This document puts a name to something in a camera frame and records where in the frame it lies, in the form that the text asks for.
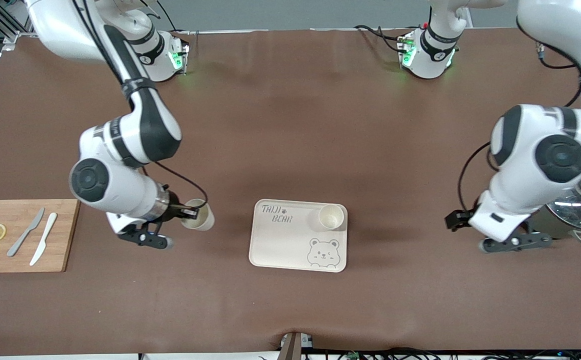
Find white plastic cup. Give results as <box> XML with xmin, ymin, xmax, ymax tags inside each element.
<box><xmin>180</xmin><ymin>198</ymin><xmax>216</xmax><ymax>232</ymax></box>
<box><xmin>318</xmin><ymin>203</ymin><xmax>345</xmax><ymax>231</ymax></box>

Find cream bear print tray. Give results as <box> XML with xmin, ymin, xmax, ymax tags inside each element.
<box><xmin>248</xmin><ymin>199</ymin><xmax>349</xmax><ymax>273</ymax></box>

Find bamboo cutting board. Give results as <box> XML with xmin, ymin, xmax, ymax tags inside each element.
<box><xmin>0</xmin><ymin>199</ymin><xmax>81</xmax><ymax>274</ymax></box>

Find white plastic knife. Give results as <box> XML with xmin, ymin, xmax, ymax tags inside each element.
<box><xmin>29</xmin><ymin>212</ymin><xmax>58</xmax><ymax>267</ymax></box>

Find glass pot lid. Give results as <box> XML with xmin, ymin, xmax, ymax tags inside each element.
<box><xmin>545</xmin><ymin>167</ymin><xmax>581</xmax><ymax>232</ymax></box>

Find grey plastic knife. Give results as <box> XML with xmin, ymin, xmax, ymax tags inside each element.
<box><xmin>6</xmin><ymin>207</ymin><xmax>46</xmax><ymax>258</ymax></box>

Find brown table cover sheet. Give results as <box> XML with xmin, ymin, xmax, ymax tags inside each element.
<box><xmin>0</xmin><ymin>27</ymin><xmax>581</xmax><ymax>357</ymax></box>

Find black arm base cable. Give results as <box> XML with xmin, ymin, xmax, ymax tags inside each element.
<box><xmin>158</xmin><ymin>0</ymin><xmax>180</xmax><ymax>33</ymax></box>
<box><xmin>354</xmin><ymin>24</ymin><xmax>407</xmax><ymax>54</ymax></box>

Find aluminium frame profile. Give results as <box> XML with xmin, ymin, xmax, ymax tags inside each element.
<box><xmin>0</xmin><ymin>0</ymin><xmax>36</xmax><ymax>47</ymax></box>

